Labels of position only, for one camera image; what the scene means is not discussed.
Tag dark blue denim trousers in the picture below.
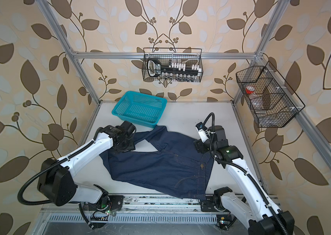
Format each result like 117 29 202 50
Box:
100 126 213 200

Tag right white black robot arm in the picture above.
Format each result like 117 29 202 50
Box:
194 113 295 235

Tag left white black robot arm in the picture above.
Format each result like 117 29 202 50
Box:
17 121 137 230

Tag teal plastic basket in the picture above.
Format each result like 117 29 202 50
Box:
112 91 167 128

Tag red capped clear container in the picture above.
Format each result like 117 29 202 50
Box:
245 85 255 95

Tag black socket tool set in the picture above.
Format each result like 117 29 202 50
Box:
144 58 203 82

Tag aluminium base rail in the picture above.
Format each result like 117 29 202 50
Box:
41 194 233 225

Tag right black wire basket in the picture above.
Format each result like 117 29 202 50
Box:
236 62 305 128

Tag black wire basket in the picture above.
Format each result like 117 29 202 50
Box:
141 47 203 83
236 62 305 128

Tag back black wire basket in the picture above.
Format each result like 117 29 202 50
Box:
141 47 203 83

